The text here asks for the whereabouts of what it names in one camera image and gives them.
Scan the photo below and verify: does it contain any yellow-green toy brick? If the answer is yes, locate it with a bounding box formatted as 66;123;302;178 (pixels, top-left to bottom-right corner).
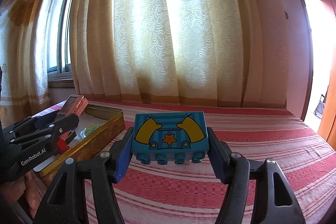
75;126;100;140

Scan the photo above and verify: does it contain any rose gold rectangular case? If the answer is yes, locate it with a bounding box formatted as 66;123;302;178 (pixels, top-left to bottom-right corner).
54;94;88;146

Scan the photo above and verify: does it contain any blue printed toy brick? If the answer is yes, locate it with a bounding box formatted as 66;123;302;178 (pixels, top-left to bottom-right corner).
131;111;210;165

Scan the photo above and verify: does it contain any red toy brick plate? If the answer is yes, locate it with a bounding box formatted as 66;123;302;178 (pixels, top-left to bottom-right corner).
56;139;70;155

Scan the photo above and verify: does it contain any person's left hand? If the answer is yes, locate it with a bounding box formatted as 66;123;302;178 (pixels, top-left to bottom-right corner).
1;171;44;218

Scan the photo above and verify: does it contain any gold metal tin box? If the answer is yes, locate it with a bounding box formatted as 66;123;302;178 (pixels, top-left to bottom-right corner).
34;103;125;186

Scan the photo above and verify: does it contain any striped red bed cover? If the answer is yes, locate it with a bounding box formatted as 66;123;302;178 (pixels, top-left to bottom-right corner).
31;100;336;224

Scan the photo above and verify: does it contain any wooden door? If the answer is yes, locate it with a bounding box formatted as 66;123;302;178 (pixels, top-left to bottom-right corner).
318;58;336;149

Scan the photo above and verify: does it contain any cream patterned curtain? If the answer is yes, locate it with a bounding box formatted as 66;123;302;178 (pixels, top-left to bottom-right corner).
0;0;289;119

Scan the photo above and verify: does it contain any window frame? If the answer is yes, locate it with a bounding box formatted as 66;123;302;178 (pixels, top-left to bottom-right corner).
47;0;74;88

